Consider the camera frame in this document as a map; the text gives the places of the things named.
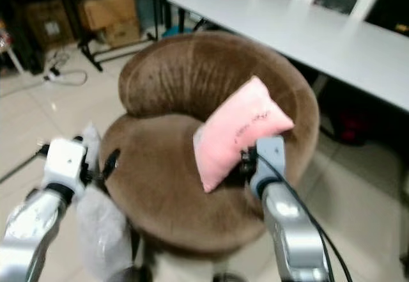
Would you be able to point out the white long table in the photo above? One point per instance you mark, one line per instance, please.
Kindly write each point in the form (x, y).
(307, 36)

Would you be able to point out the white stool with colourful items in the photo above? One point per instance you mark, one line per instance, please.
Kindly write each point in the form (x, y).
(6, 42)

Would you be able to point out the dark cardboard box with label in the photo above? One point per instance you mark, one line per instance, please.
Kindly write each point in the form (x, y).
(50, 26)

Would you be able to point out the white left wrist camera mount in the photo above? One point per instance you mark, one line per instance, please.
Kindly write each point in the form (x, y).
(65, 160)

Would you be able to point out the black metal rack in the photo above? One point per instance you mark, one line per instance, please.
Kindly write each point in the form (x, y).
(156, 7)

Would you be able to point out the black chair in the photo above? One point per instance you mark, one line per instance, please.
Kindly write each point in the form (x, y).
(390, 7)

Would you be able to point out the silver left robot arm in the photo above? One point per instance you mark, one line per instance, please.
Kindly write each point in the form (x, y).
(25, 234)

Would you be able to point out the large light cardboard box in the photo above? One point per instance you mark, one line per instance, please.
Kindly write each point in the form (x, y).
(112, 15)

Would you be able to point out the translucent plastic bag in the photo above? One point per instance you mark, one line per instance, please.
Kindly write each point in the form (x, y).
(105, 231)

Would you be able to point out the red object under table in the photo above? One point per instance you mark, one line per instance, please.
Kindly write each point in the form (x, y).
(354, 128)

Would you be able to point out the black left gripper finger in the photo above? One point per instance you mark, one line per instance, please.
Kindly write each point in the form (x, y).
(111, 163)

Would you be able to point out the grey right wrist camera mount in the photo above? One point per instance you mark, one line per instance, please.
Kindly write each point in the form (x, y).
(270, 160)

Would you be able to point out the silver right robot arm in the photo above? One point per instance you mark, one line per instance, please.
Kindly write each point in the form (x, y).
(294, 231)

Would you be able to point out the pink pillow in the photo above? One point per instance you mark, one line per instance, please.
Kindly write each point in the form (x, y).
(233, 132)

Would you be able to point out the brown round velvet sofa chair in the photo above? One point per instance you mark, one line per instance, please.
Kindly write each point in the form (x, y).
(166, 192)

